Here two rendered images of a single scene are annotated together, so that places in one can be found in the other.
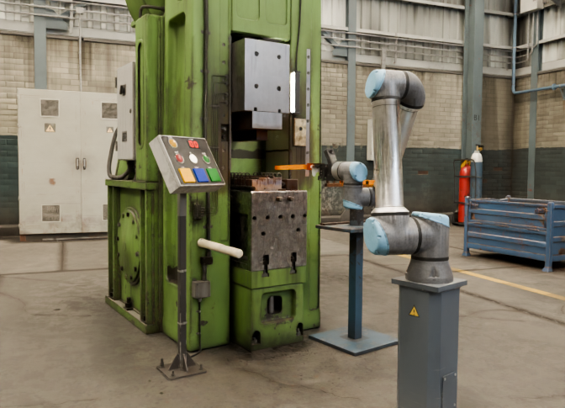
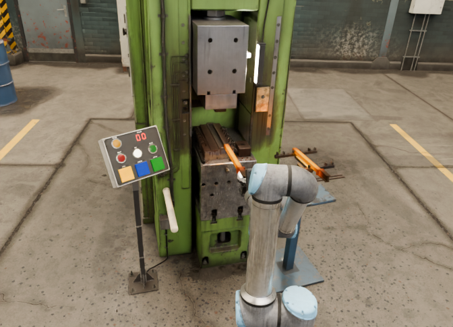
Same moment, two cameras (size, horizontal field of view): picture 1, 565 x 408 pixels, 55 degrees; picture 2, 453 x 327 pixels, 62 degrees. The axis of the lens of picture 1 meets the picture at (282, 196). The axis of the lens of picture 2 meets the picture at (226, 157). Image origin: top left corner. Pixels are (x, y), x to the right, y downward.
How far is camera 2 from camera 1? 1.60 m
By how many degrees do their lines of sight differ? 30
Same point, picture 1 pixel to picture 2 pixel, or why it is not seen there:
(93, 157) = not seen: hidden behind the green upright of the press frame
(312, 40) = (284, 6)
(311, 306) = not seen: hidden behind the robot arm
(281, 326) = (226, 253)
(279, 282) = (226, 226)
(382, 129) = (254, 229)
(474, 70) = not seen: outside the picture
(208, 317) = (174, 237)
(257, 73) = (211, 59)
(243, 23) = not seen: outside the picture
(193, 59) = (151, 44)
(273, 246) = (221, 203)
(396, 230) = (254, 318)
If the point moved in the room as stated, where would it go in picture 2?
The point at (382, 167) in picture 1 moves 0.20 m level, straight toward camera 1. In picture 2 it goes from (251, 261) to (226, 296)
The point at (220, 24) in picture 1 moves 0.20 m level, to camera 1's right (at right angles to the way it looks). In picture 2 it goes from (178, 5) to (212, 7)
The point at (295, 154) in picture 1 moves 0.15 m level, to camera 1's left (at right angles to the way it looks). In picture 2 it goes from (257, 118) to (236, 114)
